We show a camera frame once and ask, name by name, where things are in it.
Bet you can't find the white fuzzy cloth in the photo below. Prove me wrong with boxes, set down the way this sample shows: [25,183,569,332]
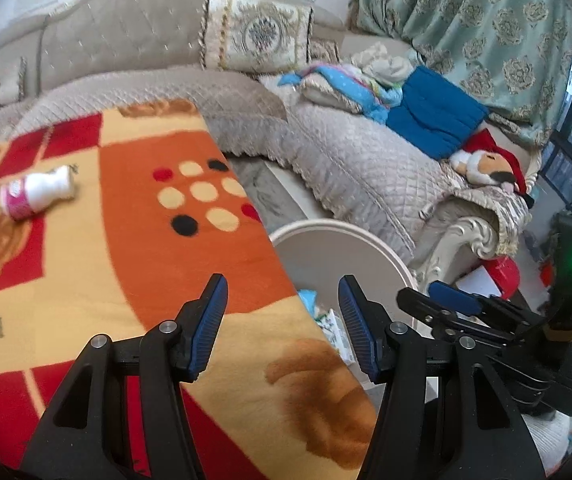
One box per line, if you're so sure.
[523,410,572,477]

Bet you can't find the striped fringed cushion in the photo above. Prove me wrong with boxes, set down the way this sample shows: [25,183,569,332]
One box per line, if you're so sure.
[0,57,29,106]

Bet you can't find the blue folded blanket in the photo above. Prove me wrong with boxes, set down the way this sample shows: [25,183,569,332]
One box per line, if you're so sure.
[386,66,489,158]

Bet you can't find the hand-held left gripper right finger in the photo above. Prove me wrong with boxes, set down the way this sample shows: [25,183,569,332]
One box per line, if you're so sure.
[338,275,539,480]

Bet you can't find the beige quilted sofa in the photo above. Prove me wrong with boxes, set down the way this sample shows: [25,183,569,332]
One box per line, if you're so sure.
[0,0,542,281]

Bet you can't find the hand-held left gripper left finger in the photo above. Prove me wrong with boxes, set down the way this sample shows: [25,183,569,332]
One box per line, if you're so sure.
[18,273,229,480]

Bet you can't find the large patterned cushion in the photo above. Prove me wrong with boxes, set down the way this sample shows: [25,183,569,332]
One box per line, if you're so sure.
[201,0,314,75]

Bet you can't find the blue snack packet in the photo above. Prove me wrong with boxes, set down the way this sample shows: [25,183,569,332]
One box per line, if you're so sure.
[298,287,323,317]

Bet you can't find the red round stool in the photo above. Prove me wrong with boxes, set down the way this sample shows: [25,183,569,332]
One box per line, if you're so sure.
[483,255,521,302]

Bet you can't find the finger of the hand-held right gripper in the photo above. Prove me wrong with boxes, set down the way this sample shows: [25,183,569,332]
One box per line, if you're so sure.
[428,281,547,328]
[397,287,513,350]

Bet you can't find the small white pink-label bottle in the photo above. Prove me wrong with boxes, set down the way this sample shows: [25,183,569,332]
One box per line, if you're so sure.
[0,167,77,221]

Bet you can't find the red hat plush toy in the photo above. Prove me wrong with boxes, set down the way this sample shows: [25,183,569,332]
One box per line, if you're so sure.
[448,129,537,208]

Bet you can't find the teal patterned curtain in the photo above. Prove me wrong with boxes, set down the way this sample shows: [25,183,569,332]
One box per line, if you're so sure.
[348,0,572,146]

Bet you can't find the colourful clothes pile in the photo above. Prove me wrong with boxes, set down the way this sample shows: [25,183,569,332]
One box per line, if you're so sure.
[280,42,417,123]

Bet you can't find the white round bin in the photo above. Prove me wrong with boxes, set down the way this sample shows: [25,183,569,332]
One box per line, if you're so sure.
[268,221,417,376]

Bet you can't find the small patterned cushion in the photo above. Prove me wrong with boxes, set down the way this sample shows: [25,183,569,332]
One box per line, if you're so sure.
[308,37,341,66]

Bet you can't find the orange red printed blanket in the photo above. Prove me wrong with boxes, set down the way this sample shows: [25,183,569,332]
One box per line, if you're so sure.
[0,99,379,480]

